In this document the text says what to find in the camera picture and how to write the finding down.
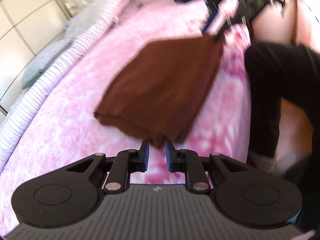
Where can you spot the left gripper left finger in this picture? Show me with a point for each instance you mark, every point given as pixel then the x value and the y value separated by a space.
pixel 126 162

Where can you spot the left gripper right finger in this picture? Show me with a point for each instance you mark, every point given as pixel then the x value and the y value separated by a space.
pixel 189 163

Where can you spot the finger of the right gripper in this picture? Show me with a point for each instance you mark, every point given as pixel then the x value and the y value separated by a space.
pixel 219 12
pixel 237 19

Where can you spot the brown knitted vest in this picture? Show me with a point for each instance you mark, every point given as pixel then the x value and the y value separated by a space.
pixel 159 93

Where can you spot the person's black trousers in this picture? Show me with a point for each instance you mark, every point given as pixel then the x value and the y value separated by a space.
pixel 290 72

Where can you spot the striped white duvet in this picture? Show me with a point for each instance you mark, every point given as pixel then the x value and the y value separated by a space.
pixel 26 106

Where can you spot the grey checked pillow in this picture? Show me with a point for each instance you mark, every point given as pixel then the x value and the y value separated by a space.
pixel 42 61

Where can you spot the white wardrobe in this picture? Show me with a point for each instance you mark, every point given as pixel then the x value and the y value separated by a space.
pixel 27 27

